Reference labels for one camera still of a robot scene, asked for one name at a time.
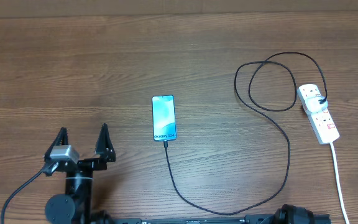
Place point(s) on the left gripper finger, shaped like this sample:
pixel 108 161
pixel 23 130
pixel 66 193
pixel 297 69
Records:
pixel 104 147
pixel 61 139

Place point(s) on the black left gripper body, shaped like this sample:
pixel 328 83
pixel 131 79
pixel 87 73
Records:
pixel 88 165

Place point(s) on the Samsung Galaxy smartphone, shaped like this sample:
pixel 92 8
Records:
pixel 163 116

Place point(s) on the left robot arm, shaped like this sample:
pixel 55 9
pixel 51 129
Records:
pixel 74 206

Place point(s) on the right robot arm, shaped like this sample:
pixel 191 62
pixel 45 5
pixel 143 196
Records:
pixel 290 214

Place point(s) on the white charger adapter plug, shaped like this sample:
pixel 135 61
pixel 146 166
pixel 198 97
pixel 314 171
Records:
pixel 315 104

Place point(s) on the white power strip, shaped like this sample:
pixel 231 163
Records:
pixel 322 123

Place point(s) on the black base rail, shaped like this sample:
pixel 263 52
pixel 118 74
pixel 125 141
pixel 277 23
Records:
pixel 248 219

